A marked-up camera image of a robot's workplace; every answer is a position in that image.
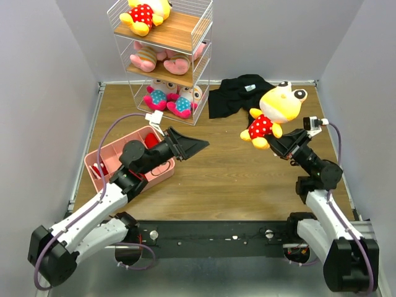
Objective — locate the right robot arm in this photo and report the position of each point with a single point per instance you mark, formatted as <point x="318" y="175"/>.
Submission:
<point x="350" y="260"/>

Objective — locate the yellow plush red dotted dress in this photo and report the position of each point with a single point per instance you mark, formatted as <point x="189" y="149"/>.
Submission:
<point x="142" y="15"/>

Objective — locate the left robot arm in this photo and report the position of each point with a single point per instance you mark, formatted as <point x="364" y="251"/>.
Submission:
<point x="56" y="252"/>

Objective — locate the black crumpled cloth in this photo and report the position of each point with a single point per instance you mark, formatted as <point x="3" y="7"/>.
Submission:
<point x="243" y="92"/>

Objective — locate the white panda plush yellow glasses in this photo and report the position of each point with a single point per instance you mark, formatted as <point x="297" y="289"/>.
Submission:
<point x="183" y="103"/>

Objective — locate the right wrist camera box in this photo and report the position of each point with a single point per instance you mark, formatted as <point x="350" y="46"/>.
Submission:
<point x="313" y="125"/>

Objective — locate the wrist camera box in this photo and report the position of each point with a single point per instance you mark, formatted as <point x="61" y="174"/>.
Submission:
<point x="154" y="119"/>
<point x="313" y="125"/>

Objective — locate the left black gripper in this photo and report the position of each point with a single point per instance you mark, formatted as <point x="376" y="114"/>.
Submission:
<point x="184" y="146"/>

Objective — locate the white wire shelf rack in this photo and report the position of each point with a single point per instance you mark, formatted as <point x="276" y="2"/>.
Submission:
<point x="189" y="23"/>

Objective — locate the red white striped item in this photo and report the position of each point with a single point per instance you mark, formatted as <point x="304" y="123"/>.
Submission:
<point x="96" y="168"/>

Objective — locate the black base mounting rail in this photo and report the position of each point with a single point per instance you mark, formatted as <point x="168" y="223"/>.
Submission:
<point x="200" y="239"/>

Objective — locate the pink frog plush striped shirt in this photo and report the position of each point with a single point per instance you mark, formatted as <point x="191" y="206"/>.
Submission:
<point x="146" y="56"/>

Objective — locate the white panda plush blue dress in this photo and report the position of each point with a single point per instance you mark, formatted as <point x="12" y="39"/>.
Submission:
<point x="160" y="92"/>

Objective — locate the pink divided storage tray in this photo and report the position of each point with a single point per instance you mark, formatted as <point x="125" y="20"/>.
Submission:
<point x="110" y="153"/>

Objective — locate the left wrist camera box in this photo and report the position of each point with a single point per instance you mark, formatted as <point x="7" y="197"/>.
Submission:
<point x="154" y="119"/>

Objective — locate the orange plush red dotted dress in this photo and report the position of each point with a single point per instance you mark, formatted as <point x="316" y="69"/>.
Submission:
<point x="278" y="106"/>

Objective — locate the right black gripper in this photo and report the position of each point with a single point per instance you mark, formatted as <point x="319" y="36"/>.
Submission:
<point x="292" y="147"/>

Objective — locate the red item in tray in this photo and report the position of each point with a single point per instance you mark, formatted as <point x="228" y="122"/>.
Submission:
<point x="151" y="140"/>

